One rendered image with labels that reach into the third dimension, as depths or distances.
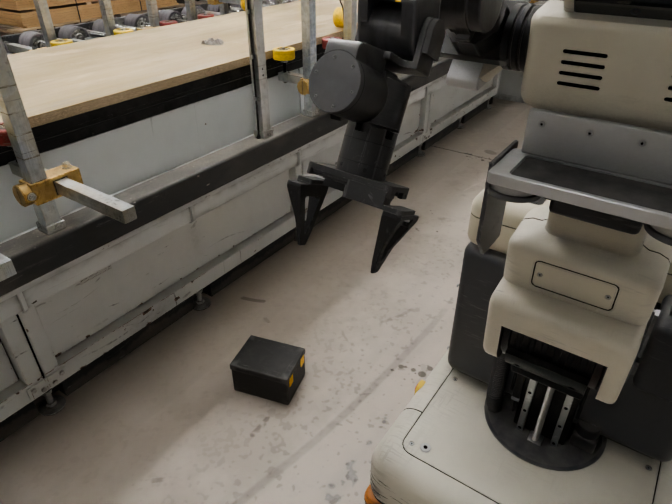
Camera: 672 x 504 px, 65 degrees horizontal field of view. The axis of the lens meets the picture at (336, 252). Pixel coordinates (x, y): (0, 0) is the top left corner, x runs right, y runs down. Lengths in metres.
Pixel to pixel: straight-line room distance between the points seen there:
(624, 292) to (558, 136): 0.25
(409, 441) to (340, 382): 0.55
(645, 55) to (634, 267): 0.30
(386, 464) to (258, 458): 0.48
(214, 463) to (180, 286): 0.68
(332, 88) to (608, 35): 0.36
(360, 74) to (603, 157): 0.38
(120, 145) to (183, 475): 0.96
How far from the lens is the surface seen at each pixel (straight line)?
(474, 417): 1.39
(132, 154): 1.71
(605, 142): 0.75
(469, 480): 1.28
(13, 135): 1.29
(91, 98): 1.61
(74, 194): 1.27
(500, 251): 1.20
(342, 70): 0.51
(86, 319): 1.85
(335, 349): 1.92
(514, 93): 4.75
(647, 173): 0.76
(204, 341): 2.01
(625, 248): 0.86
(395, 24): 0.57
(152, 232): 1.57
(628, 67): 0.75
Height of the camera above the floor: 1.32
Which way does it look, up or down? 33 degrees down
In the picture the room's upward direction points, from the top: straight up
